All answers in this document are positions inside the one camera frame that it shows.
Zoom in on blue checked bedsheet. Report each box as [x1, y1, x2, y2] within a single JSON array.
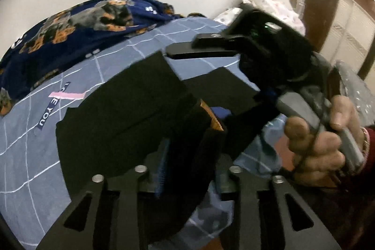
[[0, 17, 289, 250]]

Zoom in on white dotted cloth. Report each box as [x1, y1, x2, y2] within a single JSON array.
[[214, 0, 305, 37]]

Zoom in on navy dog-print blanket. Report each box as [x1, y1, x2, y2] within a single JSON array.
[[0, 0, 184, 117]]

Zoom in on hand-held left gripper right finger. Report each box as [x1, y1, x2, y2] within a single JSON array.
[[215, 165, 342, 250]]

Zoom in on grey speckled cloth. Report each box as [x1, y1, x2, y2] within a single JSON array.
[[328, 60, 375, 129]]

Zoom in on brown wooden door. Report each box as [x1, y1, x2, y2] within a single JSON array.
[[302, 0, 340, 51]]

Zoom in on white panelled wardrobe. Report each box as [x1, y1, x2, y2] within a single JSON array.
[[319, 0, 375, 78]]

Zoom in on black pants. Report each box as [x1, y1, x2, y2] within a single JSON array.
[[55, 51, 282, 242]]

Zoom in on person's dark clothing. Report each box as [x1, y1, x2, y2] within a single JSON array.
[[281, 177, 375, 250]]

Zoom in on person's right forearm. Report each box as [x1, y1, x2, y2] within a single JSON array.
[[359, 125, 375, 174]]

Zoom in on person's right hand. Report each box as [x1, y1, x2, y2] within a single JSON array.
[[285, 95, 365, 187]]

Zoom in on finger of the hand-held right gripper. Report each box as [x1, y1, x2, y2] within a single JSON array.
[[165, 43, 239, 59], [192, 33, 245, 49]]

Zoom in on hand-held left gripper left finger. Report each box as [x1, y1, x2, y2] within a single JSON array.
[[37, 137, 172, 250]]

